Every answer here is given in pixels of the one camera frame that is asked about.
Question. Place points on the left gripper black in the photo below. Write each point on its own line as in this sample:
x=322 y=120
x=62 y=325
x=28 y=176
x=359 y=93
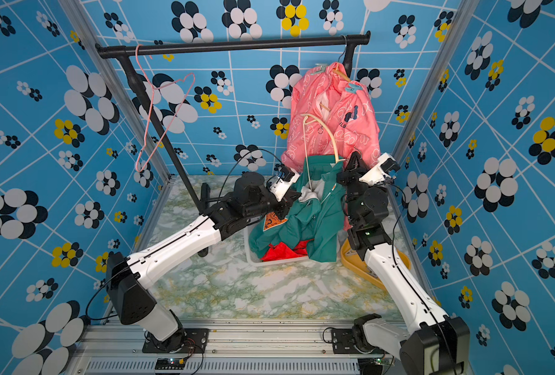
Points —
x=288 y=199

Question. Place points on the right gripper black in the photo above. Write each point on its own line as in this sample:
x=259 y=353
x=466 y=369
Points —
x=352 y=177

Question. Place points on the green letter jacket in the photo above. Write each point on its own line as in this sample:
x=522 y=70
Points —
x=320 y=221

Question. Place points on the pink printed jacket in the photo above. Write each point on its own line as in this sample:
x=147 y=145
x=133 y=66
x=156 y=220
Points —
x=321 y=92

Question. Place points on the red white rainbow jacket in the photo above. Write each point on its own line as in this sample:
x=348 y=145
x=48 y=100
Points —
x=281 y=251

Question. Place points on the wooden hanger of green jacket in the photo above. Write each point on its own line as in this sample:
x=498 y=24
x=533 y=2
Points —
x=317 y=158

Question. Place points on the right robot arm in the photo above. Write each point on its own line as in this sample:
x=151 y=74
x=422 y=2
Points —
x=432 y=342

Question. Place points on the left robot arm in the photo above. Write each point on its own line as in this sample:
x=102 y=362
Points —
x=129 y=278

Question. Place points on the white plastic basket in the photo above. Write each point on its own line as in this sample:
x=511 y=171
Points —
x=255 y=260

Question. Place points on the yellow plastic tub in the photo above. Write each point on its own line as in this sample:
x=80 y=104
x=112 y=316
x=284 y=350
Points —
x=352 y=261

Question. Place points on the green circuit board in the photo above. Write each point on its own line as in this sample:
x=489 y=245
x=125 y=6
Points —
x=170 y=364

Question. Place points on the black clothes rack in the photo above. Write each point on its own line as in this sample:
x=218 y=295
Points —
x=123 y=54

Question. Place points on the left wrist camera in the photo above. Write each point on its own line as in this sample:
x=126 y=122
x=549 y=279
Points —
x=285 y=178

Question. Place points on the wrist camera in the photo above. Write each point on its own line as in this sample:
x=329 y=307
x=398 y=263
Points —
x=384 y=172
x=285 y=178

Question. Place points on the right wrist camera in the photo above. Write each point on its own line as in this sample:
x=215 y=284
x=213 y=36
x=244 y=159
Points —
x=384 y=172

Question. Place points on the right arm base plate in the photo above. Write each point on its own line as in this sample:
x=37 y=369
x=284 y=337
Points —
x=343 y=342

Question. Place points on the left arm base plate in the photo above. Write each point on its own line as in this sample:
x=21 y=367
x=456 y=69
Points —
x=184 y=340

